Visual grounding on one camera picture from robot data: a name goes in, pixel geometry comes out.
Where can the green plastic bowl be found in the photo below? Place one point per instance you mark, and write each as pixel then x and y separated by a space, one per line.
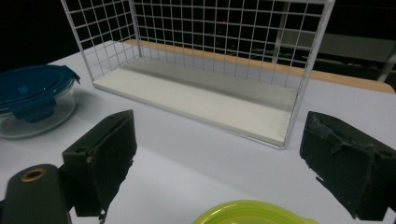
pixel 249 214

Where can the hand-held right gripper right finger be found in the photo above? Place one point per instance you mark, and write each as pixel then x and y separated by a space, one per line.
pixel 351 165

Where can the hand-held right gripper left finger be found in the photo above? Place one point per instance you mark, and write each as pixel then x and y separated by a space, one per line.
pixel 106 155

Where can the glass container with blue lid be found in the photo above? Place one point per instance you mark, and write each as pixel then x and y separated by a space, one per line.
pixel 31 84

